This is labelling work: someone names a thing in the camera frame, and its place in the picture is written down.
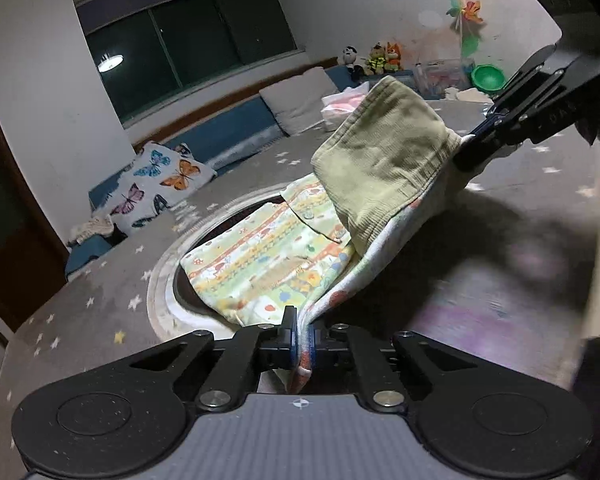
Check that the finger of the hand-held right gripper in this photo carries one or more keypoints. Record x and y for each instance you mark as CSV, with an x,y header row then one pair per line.
x,y
520,125
540,72

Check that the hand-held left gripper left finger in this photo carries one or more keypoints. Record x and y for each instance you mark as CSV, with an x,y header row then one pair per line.
x,y
286,332

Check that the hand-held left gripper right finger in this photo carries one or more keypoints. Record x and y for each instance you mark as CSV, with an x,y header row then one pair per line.
x,y
325,344

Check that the green plastic bowl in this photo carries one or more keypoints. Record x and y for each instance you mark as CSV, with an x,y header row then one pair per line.
x,y
487,77

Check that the clear plastic storage box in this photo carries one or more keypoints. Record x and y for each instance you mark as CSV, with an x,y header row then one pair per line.
x,y
440,80

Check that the colourful pinwheel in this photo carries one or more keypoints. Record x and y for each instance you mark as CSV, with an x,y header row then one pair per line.
x,y
465,15

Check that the round black induction cooktop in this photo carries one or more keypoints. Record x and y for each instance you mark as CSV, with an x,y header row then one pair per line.
x,y
185,290

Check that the grey star tablecloth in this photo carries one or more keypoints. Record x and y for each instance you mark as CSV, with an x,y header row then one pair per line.
x,y
480,240

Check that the orange fox plush toy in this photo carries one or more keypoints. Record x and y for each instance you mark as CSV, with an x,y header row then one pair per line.
x,y
393,57

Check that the yellow plush toy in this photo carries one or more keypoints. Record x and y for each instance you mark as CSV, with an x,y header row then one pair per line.
x,y
375,59

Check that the panda plush toy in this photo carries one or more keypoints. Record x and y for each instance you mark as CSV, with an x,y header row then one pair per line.
x,y
351,57

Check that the pink tissue pack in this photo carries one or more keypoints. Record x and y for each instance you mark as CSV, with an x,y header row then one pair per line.
x,y
337,107

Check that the butterfly print pillow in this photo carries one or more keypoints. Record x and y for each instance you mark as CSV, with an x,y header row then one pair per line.
x,y
162,185

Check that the blue sofa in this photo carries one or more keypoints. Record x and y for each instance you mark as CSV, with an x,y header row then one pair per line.
x,y
230,130

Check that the crumpled beige cloth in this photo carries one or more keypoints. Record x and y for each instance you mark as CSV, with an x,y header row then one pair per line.
x,y
92,230

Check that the plain grey pillow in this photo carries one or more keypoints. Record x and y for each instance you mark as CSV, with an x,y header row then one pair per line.
x,y
300,97

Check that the brown wooden door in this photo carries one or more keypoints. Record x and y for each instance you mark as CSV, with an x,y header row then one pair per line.
x,y
10,220

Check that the dark window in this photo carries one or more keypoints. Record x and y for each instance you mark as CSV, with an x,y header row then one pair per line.
x,y
190,45

